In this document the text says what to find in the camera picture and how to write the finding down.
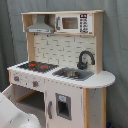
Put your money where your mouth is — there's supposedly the grey cabinet door handle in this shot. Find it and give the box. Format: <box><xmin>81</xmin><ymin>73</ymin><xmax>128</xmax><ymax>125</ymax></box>
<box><xmin>48</xmin><ymin>101</ymin><xmax>52</xmax><ymax>119</ymax></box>

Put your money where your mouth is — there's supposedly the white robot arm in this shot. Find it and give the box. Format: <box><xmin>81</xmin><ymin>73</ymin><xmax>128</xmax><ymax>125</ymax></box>
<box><xmin>0</xmin><ymin>92</ymin><xmax>41</xmax><ymax>128</ymax></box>

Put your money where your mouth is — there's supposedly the grey range hood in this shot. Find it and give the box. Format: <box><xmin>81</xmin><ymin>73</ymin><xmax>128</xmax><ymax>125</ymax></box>
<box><xmin>26</xmin><ymin>15</ymin><xmax>54</xmax><ymax>33</ymax></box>

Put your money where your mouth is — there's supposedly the left red oven knob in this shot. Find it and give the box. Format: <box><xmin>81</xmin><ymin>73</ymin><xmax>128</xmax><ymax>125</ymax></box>
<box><xmin>13</xmin><ymin>75</ymin><xmax>20</xmax><ymax>83</ymax></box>

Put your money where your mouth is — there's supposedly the red oven knob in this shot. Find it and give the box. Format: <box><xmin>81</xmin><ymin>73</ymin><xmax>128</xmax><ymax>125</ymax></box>
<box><xmin>13</xmin><ymin>75</ymin><xmax>20</xmax><ymax>83</ymax></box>
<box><xmin>33</xmin><ymin>81</ymin><xmax>39</xmax><ymax>87</ymax></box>

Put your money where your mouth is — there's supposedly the right red oven knob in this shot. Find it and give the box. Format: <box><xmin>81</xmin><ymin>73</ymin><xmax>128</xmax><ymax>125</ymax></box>
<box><xmin>33</xmin><ymin>81</ymin><xmax>39</xmax><ymax>87</ymax></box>

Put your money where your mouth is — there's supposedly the grey toy sink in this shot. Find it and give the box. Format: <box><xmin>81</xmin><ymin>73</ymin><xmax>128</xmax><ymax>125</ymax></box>
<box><xmin>53</xmin><ymin>67</ymin><xmax>93</xmax><ymax>81</ymax></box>

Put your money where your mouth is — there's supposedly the black toy stovetop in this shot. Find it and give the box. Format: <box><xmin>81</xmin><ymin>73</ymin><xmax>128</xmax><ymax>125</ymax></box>
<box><xmin>20</xmin><ymin>61</ymin><xmax>57</xmax><ymax>73</ymax></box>

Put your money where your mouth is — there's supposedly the grey ice dispenser panel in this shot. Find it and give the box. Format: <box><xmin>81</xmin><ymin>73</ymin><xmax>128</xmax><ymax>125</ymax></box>
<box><xmin>56</xmin><ymin>93</ymin><xmax>72</xmax><ymax>120</ymax></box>

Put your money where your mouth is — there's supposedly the wooden toy kitchen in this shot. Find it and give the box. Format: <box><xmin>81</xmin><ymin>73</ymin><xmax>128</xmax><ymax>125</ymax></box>
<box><xmin>8</xmin><ymin>10</ymin><xmax>115</xmax><ymax>128</ymax></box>

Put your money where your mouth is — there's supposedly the toy microwave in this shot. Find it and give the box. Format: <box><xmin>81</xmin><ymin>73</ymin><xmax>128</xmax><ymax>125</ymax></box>
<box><xmin>56</xmin><ymin>14</ymin><xmax>93</xmax><ymax>33</ymax></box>

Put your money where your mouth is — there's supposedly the black toy faucet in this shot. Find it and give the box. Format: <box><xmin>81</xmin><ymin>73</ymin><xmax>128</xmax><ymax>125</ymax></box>
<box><xmin>77</xmin><ymin>50</ymin><xmax>95</xmax><ymax>70</ymax></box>

